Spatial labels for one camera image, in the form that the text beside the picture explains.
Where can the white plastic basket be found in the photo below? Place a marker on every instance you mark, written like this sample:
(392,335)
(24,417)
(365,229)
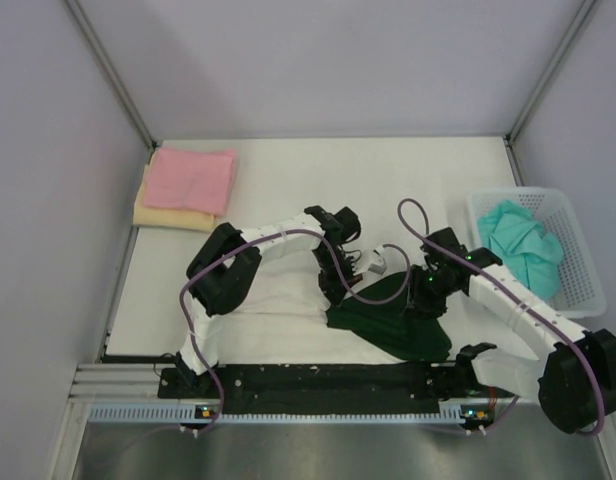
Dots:
(580,294)

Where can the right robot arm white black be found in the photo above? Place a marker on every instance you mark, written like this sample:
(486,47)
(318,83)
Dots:
(572,375)

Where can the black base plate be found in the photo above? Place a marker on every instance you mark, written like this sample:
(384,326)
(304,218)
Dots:
(328,389)

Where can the left aluminium frame post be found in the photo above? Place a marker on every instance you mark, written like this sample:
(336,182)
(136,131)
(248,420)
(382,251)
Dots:
(110,73)

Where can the folded beige t shirt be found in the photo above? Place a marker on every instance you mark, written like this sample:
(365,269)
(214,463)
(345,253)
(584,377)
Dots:
(145,216)

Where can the teal t shirt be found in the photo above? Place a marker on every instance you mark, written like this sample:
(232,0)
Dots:
(527,249)

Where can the aluminium frame post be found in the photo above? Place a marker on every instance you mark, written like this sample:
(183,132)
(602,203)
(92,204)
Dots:
(110,73)
(576,27)

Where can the folded pink t shirt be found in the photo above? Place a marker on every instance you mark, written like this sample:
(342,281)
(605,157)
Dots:
(190,180)

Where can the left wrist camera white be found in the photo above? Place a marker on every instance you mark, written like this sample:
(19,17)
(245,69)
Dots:
(374,261)

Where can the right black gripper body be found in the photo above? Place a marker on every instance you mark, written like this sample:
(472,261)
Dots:
(429,290)

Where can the white and green t shirt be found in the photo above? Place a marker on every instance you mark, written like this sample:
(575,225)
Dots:
(285,319)

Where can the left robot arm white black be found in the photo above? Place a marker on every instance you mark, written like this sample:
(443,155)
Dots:
(221,274)

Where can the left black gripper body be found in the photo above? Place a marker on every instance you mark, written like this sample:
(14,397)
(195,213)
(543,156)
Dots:
(329,276)

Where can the right aluminium frame post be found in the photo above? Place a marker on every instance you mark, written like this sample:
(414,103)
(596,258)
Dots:
(576,27)

